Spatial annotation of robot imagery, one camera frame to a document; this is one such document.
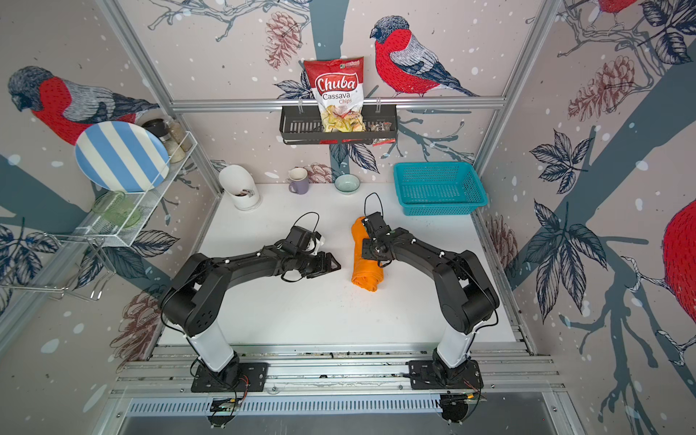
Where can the small light green bowl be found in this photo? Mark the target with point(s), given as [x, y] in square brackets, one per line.
[347, 184]

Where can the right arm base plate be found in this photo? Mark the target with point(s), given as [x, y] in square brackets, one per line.
[433, 375]

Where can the black wire wall basket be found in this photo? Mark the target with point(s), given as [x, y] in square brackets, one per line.
[308, 126]

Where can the green glass cup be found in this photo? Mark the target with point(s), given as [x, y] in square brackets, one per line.
[116, 208]

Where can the dark lid spice jar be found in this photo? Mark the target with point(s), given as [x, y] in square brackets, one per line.
[159, 128]

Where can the purple mug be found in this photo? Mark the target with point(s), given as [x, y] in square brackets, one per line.
[298, 181]

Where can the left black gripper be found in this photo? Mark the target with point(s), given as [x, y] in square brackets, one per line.
[322, 266]

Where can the white wire dish rack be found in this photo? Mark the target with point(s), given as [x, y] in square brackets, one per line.
[97, 228]

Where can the white tilted container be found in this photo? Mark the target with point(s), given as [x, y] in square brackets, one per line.
[240, 186]

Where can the red cassava chips bag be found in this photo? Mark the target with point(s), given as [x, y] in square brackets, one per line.
[338, 88]

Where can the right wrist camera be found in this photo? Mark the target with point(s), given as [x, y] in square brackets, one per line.
[375, 225]

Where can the teal plastic basket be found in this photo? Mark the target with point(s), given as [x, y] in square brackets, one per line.
[438, 188]

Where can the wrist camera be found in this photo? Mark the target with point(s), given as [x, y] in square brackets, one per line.
[302, 240]
[375, 225]

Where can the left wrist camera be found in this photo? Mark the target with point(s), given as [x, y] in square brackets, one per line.
[302, 240]

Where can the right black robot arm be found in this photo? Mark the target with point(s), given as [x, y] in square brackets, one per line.
[466, 296]

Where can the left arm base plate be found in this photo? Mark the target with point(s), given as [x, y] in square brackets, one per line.
[247, 377]

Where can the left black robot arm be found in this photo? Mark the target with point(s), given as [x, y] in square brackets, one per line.
[198, 292]

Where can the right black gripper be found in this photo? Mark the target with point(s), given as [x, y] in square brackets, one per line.
[365, 254]

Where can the blue white striped plate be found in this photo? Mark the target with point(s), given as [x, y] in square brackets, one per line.
[120, 156]

